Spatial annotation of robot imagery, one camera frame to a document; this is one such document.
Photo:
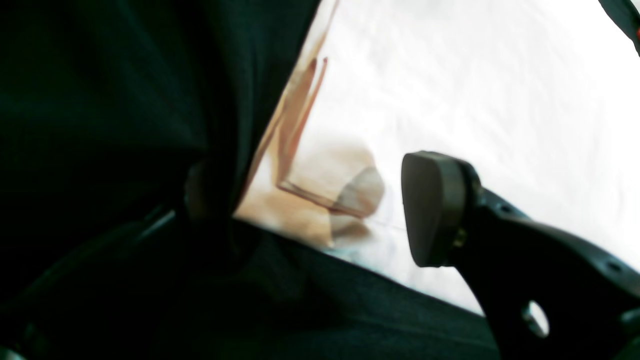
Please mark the black tablecloth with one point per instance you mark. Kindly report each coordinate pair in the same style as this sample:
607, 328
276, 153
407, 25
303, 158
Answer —
107, 106

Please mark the light pink T-shirt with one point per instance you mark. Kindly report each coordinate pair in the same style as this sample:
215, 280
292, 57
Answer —
540, 96

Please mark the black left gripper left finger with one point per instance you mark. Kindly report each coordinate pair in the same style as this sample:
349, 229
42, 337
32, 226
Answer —
102, 298

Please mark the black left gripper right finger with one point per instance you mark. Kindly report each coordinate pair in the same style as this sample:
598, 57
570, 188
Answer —
546, 294

